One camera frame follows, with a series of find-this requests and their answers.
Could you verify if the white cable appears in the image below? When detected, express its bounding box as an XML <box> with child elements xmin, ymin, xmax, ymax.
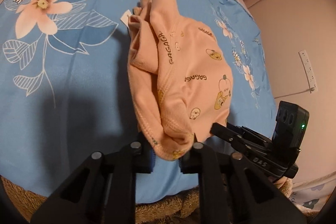
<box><xmin>274</xmin><ymin>87</ymin><xmax>315</xmax><ymax>99</ymax></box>

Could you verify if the white wall socket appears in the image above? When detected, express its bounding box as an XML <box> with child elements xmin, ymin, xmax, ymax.
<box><xmin>298</xmin><ymin>50</ymin><xmax>318</xmax><ymax>93</ymax></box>

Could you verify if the brown fuzzy rug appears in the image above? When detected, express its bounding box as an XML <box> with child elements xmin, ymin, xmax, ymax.
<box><xmin>0</xmin><ymin>174</ymin><xmax>211</xmax><ymax>224</ymax></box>

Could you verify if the orange cartoon print shirt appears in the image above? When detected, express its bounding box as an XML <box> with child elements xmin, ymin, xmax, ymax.
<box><xmin>127</xmin><ymin>0</ymin><xmax>234</xmax><ymax>161</ymax></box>

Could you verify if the black tracker box green led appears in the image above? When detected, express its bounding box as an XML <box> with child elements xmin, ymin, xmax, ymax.
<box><xmin>272</xmin><ymin>101</ymin><xmax>309</xmax><ymax>148</ymax></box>

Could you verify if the blue floral quilt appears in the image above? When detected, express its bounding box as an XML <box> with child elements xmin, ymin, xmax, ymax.
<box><xmin>1</xmin><ymin>0</ymin><xmax>277</xmax><ymax>197</ymax></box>

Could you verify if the person right hand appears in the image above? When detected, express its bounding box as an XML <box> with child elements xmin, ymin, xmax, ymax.
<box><xmin>273</xmin><ymin>177</ymin><xmax>293</xmax><ymax>193</ymax></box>

